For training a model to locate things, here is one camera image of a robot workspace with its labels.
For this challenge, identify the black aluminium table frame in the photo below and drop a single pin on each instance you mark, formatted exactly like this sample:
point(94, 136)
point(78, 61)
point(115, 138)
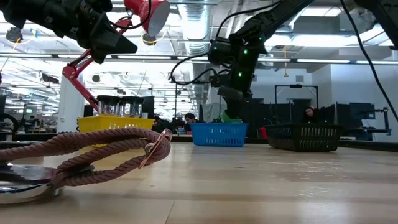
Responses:
point(367, 143)

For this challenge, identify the blue plastic basket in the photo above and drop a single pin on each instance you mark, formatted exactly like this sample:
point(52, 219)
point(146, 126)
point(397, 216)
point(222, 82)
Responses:
point(217, 135)

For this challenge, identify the black plastic basket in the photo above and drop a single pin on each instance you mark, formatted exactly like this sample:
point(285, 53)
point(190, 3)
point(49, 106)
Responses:
point(304, 137)

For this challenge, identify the red desk lamp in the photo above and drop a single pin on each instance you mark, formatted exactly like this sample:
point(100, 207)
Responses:
point(138, 7)

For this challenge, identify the yellow plastic basket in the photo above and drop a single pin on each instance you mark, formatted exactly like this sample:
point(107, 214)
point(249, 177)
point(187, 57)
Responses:
point(109, 123)

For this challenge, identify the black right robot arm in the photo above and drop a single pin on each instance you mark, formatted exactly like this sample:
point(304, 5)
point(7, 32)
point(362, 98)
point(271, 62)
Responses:
point(273, 15)

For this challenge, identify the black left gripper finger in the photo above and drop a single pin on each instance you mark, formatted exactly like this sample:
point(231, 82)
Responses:
point(115, 40)
point(99, 57)

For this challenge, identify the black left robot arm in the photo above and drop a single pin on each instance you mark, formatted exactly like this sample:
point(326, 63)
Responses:
point(15, 12)

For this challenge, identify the black metal frame stand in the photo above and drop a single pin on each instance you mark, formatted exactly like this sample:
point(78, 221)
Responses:
point(295, 86)

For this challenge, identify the person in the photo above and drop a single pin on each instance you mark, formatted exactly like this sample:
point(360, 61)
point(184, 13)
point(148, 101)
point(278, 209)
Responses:
point(160, 124)
point(310, 114)
point(190, 119)

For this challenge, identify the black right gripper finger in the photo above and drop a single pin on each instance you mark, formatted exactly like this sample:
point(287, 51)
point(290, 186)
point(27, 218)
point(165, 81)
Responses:
point(233, 107)

